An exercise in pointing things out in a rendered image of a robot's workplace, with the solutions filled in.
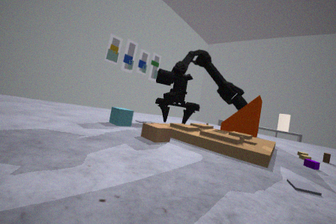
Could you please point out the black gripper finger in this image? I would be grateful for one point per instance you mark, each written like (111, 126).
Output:
(186, 116)
(165, 111)

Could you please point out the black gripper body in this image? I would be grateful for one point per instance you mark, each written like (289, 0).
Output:
(189, 106)

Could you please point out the dark grey bent rod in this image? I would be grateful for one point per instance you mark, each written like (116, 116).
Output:
(306, 188)

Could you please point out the teal cube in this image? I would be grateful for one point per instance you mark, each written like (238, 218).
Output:
(121, 117)

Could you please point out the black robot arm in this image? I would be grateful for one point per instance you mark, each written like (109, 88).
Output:
(228, 92)

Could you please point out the purple block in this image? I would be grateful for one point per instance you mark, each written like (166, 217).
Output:
(312, 164)

